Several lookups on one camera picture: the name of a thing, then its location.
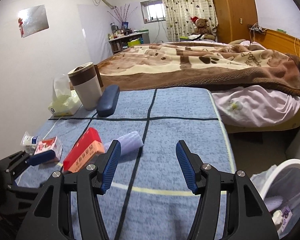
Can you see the lavender ribbed foam roll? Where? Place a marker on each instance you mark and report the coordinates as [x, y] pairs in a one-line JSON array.
[[273, 203]]

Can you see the orange wooden wardrobe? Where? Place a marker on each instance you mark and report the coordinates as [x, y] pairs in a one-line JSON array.
[[234, 17]]

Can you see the orange wooden headboard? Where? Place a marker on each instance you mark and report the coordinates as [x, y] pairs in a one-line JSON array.
[[279, 41]]

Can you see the white mesh trash bin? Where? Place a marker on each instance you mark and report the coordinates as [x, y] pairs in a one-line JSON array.
[[282, 180]]

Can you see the white yogurt cup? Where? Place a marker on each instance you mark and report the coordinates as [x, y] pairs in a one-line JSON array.
[[29, 143]]

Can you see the brown paw print blanket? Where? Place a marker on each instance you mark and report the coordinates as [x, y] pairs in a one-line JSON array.
[[201, 65]]

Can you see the lavender ribbed foam sleeve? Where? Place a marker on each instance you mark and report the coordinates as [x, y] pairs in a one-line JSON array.
[[130, 143]]

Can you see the pink bed sheet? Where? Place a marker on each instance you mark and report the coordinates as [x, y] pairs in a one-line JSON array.
[[255, 106]]

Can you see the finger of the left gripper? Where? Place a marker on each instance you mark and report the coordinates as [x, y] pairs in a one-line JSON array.
[[41, 158]]

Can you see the red orange box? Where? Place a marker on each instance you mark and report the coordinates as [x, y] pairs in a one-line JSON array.
[[88, 145]]

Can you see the teddy bear with santa hat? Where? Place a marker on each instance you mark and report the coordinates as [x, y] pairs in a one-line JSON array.
[[202, 28]]

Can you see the purple dried flower branches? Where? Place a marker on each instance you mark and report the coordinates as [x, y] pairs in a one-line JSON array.
[[122, 13]]

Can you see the strawberry milk carton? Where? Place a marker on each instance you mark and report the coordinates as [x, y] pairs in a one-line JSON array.
[[54, 144]]

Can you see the barred window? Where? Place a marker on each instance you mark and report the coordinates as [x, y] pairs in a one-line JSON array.
[[153, 11]]

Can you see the beige brown travel mug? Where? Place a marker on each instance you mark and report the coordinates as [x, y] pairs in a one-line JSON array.
[[86, 84]]

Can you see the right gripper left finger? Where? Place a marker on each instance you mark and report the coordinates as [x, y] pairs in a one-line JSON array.
[[50, 214]]

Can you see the silver wall poster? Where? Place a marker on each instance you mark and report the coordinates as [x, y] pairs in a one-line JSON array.
[[34, 19]]

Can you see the cluttered desk shelf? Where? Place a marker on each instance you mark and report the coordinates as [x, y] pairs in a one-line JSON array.
[[121, 42]]

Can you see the yellow tissue pack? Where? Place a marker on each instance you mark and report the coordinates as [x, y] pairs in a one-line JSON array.
[[65, 102]]

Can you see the red hanging ornament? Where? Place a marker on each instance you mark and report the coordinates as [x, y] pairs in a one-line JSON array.
[[20, 22]]

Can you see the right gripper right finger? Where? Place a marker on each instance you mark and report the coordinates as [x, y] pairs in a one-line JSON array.
[[246, 215]]

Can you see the patterned window curtain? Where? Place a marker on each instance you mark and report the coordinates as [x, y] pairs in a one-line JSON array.
[[179, 14]]

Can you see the navy glasses case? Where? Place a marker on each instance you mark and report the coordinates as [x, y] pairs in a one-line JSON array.
[[108, 101]]

